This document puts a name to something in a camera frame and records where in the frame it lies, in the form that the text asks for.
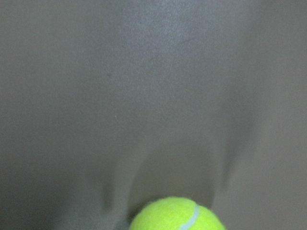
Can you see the yellow tennis ball plain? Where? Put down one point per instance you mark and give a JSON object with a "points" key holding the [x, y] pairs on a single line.
{"points": [[175, 213]]}

